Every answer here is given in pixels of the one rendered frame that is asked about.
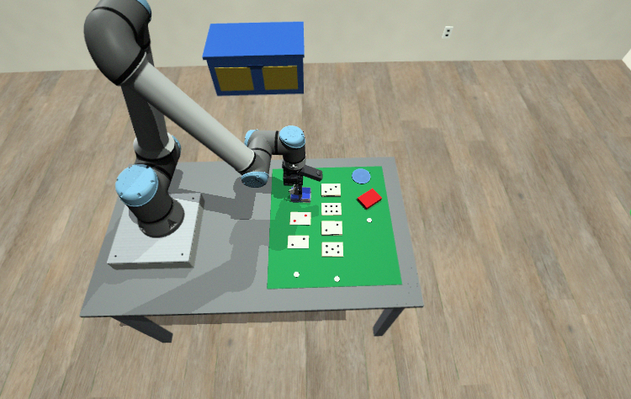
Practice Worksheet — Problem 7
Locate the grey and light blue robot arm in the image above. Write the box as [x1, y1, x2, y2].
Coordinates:
[83, 0, 323, 238]

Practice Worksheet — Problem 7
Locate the blue round disc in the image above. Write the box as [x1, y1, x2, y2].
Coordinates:
[352, 168, 371, 184]

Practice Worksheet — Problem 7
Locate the green felt mat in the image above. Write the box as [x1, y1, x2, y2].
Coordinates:
[268, 166, 402, 289]

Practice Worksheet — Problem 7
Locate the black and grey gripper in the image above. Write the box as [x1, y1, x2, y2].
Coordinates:
[282, 160, 303, 200]

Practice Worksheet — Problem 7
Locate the red rectangular tile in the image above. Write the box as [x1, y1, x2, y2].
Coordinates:
[358, 189, 382, 210]

